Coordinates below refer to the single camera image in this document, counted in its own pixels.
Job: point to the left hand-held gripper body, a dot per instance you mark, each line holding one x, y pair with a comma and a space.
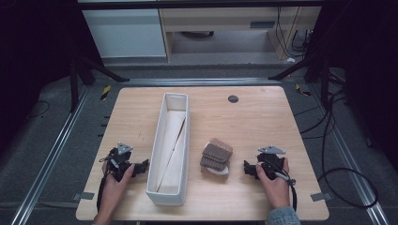
120, 162

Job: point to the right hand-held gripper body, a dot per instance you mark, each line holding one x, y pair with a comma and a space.
270, 164

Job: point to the long white storage box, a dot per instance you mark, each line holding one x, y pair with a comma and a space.
170, 150

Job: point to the brown ribbed cloth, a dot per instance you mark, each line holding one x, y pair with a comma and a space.
216, 156

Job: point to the person's right hand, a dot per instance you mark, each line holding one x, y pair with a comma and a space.
275, 190

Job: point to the person's left hand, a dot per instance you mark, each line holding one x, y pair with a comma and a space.
113, 190

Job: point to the grey tape strip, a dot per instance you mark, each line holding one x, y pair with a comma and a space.
321, 197
84, 196

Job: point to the yellow black striped tape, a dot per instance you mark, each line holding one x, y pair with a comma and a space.
105, 92
302, 91

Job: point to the black stand legs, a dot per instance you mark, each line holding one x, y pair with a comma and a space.
74, 81
324, 78

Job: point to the white cabinet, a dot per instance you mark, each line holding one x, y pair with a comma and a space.
125, 33

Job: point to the light wooden background desk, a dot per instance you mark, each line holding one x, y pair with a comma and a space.
219, 18

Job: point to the aluminium floor rail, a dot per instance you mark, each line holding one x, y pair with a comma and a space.
350, 162
47, 162

